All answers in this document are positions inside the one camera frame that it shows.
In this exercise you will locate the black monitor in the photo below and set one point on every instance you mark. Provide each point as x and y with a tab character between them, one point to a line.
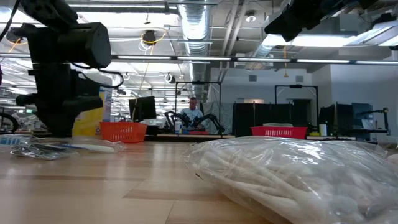
143	109

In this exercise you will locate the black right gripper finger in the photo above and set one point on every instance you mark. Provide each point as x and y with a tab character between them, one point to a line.
290	25

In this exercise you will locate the red plastic basket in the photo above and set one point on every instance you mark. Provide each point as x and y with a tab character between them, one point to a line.
280	133

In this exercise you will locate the black background equipment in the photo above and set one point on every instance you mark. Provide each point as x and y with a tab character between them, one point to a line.
342	115

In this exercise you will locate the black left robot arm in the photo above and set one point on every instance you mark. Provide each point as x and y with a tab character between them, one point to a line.
84	43

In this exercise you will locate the person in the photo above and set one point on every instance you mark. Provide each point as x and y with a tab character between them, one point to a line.
192	113

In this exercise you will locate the black curtain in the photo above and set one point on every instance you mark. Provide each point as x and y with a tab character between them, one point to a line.
267	115

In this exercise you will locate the silver spiral ventilation duct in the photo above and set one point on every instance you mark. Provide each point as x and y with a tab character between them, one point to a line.
258	56
196	31

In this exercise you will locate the black background robot arm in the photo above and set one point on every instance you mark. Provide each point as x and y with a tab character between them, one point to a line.
171	115
214	119

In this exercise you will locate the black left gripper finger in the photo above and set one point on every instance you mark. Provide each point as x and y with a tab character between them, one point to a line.
53	121
71	119

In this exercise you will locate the grey cover sheet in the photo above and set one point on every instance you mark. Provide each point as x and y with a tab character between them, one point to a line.
228	107

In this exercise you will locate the bagged blue white toothbrush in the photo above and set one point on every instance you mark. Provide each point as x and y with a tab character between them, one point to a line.
93	148

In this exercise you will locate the orange plastic basket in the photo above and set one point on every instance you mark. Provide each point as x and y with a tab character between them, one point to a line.
122	132

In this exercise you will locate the background table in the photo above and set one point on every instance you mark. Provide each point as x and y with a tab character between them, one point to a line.
224	136

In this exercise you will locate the long led light bar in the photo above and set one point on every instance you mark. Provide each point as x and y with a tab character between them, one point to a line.
202	58

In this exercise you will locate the black jointed stand arm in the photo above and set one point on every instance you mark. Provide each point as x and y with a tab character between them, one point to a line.
385	119

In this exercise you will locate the white ceiling light fixture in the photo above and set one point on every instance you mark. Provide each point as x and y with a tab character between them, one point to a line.
326	40

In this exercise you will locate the black background rig frame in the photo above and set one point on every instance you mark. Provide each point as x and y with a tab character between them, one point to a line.
295	86
199	82

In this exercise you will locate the Lysol wipes canister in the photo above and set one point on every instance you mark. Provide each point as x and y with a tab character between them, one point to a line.
93	124

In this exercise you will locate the white paper roll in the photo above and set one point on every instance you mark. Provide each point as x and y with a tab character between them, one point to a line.
323	129

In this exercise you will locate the bagged silver nail clipper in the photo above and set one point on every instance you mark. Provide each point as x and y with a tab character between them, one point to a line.
37	152

